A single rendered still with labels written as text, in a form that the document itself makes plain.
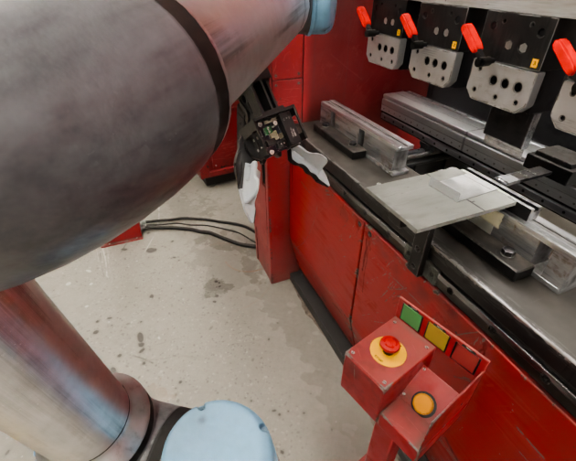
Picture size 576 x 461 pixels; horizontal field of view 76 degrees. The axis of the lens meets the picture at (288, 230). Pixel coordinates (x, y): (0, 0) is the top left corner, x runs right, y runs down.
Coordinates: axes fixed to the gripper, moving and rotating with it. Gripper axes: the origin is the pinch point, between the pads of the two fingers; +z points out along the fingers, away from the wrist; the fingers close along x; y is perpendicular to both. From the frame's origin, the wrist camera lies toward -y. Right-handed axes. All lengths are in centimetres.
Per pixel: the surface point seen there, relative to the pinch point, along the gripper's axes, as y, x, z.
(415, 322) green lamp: -4.8, 17.9, 33.8
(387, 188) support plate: -11.7, 29.2, 7.4
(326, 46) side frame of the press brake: -65, 71, -42
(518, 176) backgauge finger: -2, 58, 18
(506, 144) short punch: 2, 52, 8
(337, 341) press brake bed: -87, 36, 73
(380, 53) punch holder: -28, 58, -25
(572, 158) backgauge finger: 3, 72, 19
